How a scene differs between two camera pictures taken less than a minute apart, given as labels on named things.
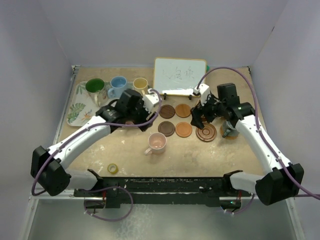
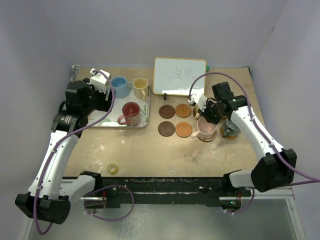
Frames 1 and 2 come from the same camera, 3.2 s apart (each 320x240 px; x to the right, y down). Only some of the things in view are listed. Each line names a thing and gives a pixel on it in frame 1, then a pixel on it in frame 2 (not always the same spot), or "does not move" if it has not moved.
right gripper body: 212,108 does not move
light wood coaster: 183,129 does not move
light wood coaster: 182,110 does not move
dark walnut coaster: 167,111 does not move
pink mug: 157,142 → 205,129
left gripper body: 139,114 → 97,99
